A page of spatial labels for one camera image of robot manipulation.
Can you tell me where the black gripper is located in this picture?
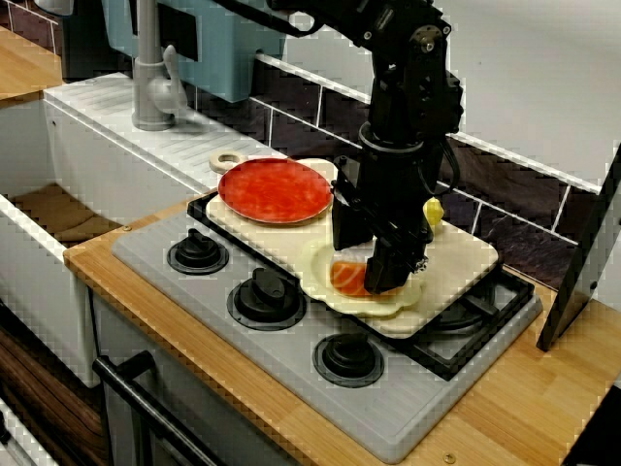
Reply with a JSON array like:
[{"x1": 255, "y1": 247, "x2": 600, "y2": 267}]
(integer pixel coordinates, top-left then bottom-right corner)
[{"x1": 331, "y1": 120, "x2": 447, "y2": 294}]

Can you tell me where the salmon sushi toy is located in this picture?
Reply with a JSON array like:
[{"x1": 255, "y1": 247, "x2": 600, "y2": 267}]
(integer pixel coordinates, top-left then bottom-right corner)
[{"x1": 328, "y1": 248, "x2": 409, "y2": 298}]

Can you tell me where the yellow corn cob toy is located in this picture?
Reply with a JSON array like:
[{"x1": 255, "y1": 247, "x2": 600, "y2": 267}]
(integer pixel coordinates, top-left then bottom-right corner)
[{"x1": 421, "y1": 196, "x2": 445, "y2": 229}]

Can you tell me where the cream flower-shaped plate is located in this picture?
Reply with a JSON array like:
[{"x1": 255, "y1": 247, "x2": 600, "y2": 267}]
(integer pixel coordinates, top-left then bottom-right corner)
[{"x1": 294, "y1": 231, "x2": 427, "y2": 320}]

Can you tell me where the black stove knob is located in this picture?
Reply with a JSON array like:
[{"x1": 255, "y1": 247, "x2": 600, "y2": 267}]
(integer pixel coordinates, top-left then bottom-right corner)
[
  {"x1": 166, "y1": 228, "x2": 230, "y2": 277},
  {"x1": 311, "y1": 332, "x2": 387, "y2": 389},
  {"x1": 226, "y1": 267, "x2": 308, "y2": 332}
]

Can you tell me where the red round plate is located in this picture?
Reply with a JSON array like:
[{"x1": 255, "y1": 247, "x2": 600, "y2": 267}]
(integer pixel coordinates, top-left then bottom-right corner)
[{"x1": 216, "y1": 157, "x2": 334, "y2": 226}]

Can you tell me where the grey toy stove top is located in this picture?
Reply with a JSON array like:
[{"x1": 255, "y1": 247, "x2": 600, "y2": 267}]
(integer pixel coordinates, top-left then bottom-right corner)
[{"x1": 111, "y1": 208, "x2": 544, "y2": 465}]

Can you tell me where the wooden countertop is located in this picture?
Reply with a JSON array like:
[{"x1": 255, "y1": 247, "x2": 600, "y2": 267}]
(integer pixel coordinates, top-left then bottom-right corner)
[{"x1": 62, "y1": 188, "x2": 621, "y2": 466}]

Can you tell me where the black side panel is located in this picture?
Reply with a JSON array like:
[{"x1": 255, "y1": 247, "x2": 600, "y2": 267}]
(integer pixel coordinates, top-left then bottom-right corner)
[{"x1": 536, "y1": 140, "x2": 621, "y2": 353}]

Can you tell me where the black burner grate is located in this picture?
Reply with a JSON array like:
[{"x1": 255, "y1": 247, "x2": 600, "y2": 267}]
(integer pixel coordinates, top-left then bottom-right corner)
[{"x1": 186, "y1": 191, "x2": 537, "y2": 383}]

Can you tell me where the toy oven door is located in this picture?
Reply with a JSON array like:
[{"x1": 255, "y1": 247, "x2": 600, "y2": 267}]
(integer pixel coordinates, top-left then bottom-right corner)
[{"x1": 91, "y1": 290, "x2": 311, "y2": 466}]

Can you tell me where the teal box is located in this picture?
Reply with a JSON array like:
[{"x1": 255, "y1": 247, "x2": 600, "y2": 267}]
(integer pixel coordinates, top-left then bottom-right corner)
[{"x1": 99, "y1": 0, "x2": 292, "y2": 104}]

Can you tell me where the white toy sink unit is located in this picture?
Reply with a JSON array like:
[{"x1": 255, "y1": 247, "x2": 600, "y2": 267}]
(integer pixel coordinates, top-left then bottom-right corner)
[{"x1": 0, "y1": 72, "x2": 266, "y2": 389}]

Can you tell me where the grey toy faucet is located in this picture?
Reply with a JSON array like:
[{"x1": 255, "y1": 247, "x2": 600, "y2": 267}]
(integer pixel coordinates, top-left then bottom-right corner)
[{"x1": 131, "y1": 0, "x2": 191, "y2": 132}]

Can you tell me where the wooden side counter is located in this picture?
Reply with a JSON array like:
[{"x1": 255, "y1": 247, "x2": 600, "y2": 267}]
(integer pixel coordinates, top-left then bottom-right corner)
[{"x1": 0, "y1": 24, "x2": 65, "y2": 106}]

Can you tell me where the white round object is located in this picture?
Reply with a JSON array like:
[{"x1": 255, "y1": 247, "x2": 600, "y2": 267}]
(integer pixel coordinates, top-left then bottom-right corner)
[{"x1": 37, "y1": 0, "x2": 75, "y2": 16}]

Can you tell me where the beige cutting board with handle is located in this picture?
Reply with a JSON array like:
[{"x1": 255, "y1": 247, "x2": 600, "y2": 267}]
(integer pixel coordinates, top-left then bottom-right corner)
[{"x1": 206, "y1": 150, "x2": 501, "y2": 337}]

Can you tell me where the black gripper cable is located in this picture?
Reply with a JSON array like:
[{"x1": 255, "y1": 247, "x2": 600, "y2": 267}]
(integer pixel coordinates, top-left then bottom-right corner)
[{"x1": 434, "y1": 138, "x2": 461, "y2": 193}]

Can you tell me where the black oven door handle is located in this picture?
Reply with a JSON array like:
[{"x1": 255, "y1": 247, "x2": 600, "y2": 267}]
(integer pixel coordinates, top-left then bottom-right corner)
[{"x1": 91, "y1": 349, "x2": 219, "y2": 466}]

